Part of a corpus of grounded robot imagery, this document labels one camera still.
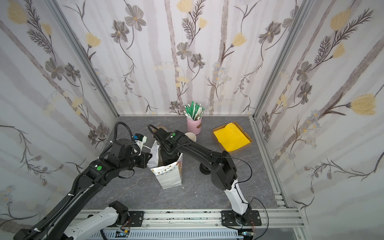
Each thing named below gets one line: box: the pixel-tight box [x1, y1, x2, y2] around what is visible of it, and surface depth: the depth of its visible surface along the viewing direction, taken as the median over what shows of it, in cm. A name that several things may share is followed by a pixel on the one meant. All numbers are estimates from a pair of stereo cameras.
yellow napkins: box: [213, 122, 251, 153], surface depth 104 cm
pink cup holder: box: [186, 116, 202, 135], surface depth 106 cm
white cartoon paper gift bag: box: [147, 140, 183, 190], surface depth 74 cm
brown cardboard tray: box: [211, 121, 253, 155], surface depth 103 cm
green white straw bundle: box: [183, 101, 206, 121], surface depth 101 cm
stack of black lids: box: [199, 162, 211, 175], surface depth 90 cm
